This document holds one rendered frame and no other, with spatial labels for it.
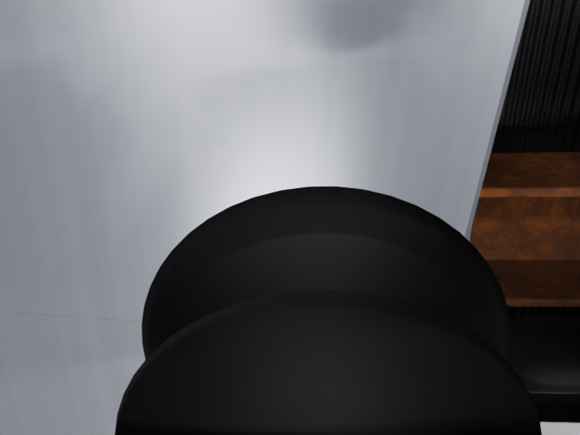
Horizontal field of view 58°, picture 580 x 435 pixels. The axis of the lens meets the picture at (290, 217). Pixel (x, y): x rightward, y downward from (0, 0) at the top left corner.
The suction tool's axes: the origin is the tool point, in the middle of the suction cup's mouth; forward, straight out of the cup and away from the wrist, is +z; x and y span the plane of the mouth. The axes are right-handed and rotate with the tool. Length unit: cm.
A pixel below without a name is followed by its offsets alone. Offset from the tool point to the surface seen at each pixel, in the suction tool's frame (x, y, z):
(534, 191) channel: 7.8, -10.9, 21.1
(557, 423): 31.3, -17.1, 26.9
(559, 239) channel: 13.5, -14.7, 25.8
